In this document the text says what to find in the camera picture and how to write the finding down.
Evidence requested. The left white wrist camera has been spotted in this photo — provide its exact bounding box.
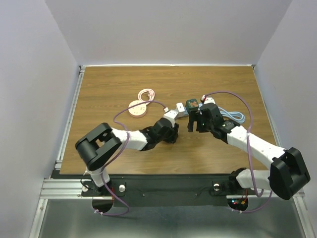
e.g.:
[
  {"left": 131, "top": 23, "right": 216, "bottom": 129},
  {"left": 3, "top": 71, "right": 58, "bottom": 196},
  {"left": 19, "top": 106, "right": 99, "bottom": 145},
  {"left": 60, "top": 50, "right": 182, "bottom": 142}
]
[{"left": 163, "top": 110, "right": 178, "bottom": 124}]

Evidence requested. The blue power strip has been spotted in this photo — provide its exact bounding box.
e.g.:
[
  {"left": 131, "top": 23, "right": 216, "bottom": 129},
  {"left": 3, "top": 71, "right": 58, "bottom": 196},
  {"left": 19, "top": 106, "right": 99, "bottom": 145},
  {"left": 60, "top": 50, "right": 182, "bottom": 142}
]
[{"left": 176, "top": 107, "right": 189, "bottom": 118}]

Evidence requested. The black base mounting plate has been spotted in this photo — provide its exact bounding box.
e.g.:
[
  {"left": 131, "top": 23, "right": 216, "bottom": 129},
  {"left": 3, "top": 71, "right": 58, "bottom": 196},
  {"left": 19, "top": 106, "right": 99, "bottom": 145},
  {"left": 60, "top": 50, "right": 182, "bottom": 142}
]
[{"left": 81, "top": 174, "right": 258, "bottom": 208}]

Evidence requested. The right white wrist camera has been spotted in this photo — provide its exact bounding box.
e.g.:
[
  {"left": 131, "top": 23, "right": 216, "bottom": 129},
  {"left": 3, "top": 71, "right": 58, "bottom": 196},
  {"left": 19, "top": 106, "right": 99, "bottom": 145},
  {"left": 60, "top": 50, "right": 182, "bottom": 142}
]
[{"left": 201, "top": 95, "right": 215, "bottom": 105}]

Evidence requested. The blue cord with plug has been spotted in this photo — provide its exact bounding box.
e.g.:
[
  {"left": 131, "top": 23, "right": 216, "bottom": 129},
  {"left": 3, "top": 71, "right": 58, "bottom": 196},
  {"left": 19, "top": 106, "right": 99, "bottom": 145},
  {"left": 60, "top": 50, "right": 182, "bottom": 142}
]
[{"left": 217, "top": 107, "right": 246, "bottom": 124}]

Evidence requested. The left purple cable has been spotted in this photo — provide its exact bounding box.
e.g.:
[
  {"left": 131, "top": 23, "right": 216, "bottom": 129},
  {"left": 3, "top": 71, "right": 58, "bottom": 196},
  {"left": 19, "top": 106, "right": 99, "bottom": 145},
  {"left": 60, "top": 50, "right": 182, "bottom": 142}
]
[{"left": 99, "top": 101, "right": 169, "bottom": 216}]

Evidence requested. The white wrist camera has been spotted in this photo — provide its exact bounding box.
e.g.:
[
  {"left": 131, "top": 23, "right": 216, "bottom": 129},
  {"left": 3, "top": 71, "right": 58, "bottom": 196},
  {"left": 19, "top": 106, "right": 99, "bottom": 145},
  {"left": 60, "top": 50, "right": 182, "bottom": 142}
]
[
  {"left": 163, "top": 110, "right": 178, "bottom": 124},
  {"left": 201, "top": 95, "right": 215, "bottom": 105}
]

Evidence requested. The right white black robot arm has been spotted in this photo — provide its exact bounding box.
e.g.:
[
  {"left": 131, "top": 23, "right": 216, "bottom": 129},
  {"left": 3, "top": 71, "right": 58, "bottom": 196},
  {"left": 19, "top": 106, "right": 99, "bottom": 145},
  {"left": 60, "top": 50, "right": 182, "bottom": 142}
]
[{"left": 188, "top": 103, "right": 311, "bottom": 200}]

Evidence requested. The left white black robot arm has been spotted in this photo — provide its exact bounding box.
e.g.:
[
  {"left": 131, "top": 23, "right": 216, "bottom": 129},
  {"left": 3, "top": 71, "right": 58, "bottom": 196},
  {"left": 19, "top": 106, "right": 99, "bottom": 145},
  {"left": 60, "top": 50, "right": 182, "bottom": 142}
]
[{"left": 75, "top": 118, "right": 179, "bottom": 195}]

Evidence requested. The dark green cube socket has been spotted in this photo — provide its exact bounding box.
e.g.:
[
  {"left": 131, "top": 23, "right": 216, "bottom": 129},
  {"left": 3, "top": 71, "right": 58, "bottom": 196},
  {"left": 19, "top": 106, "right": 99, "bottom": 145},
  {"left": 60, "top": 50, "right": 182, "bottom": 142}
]
[{"left": 185, "top": 99, "right": 199, "bottom": 112}]

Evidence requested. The pink coiled cord with plug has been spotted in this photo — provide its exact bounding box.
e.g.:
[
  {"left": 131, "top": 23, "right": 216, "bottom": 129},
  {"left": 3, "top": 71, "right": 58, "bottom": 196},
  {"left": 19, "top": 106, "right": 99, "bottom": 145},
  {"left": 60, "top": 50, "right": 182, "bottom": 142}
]
[{"left": 137, "top": 89, "right": 156, "bottom": 103}]

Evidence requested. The white cube adapter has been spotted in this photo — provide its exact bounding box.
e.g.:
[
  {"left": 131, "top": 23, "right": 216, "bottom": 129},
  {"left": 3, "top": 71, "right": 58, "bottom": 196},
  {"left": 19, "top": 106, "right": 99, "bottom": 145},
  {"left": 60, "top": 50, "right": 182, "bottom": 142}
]
[{"left": 175, "top": 103, "right": 185, "bottom": 115}]

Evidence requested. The pink round power strip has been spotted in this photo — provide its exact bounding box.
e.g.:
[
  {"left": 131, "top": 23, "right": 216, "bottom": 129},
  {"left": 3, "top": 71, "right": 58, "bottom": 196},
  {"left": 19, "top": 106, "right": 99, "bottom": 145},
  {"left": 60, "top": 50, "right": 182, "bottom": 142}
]
[{"left": 128, "top": 100, "right": 148, "bottom": 118}]

